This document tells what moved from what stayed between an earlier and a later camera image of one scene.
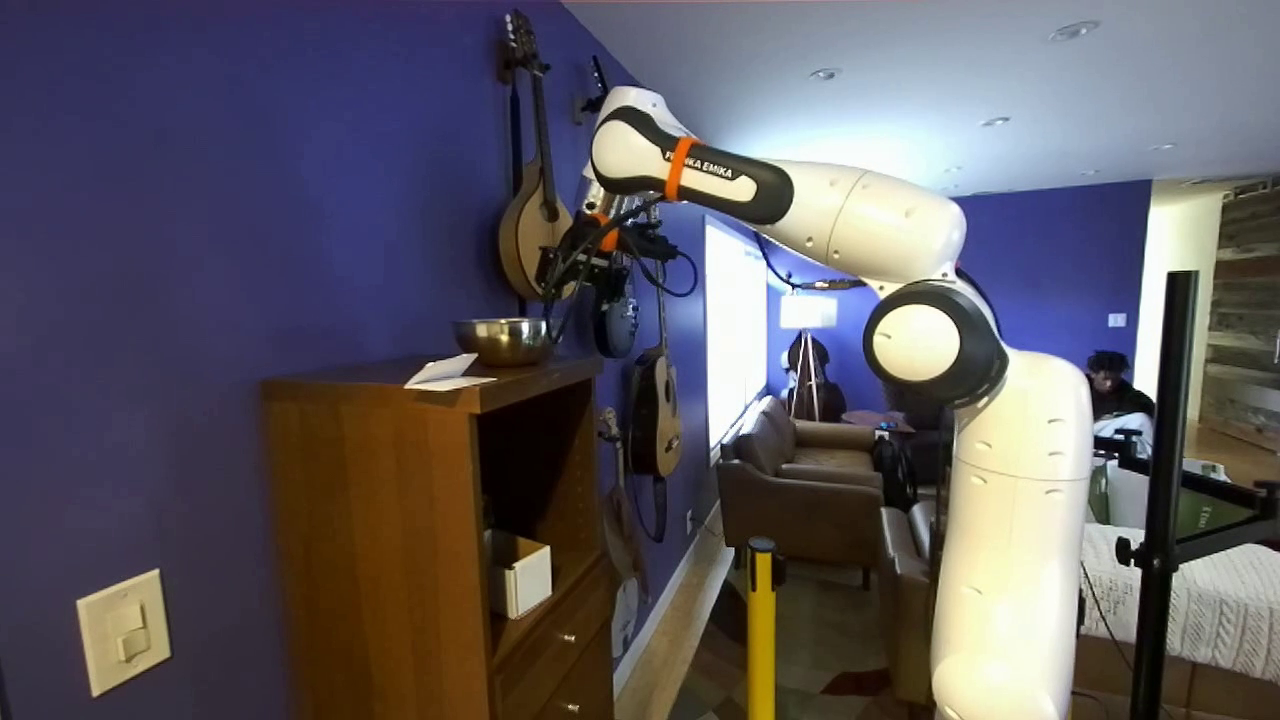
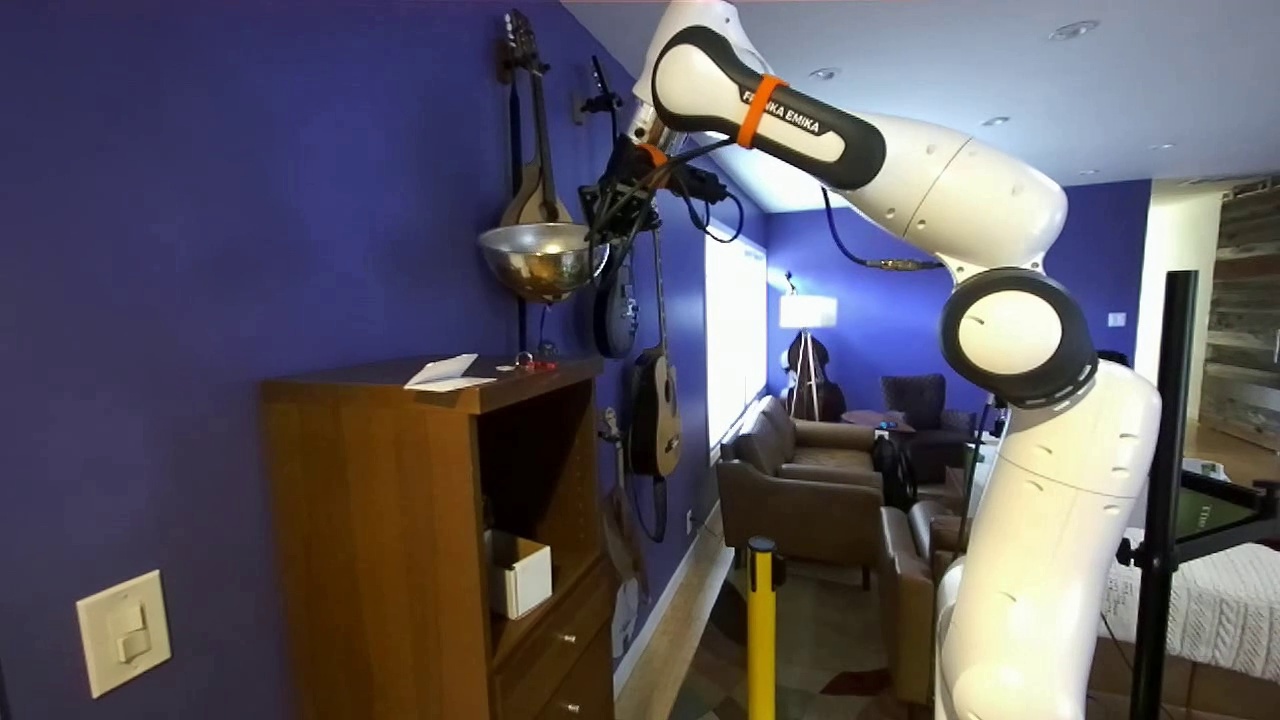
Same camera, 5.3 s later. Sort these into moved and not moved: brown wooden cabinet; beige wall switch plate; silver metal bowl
Moved: silver metal bowl
Not moved: brown wooden cabinet; beige wall switch plate
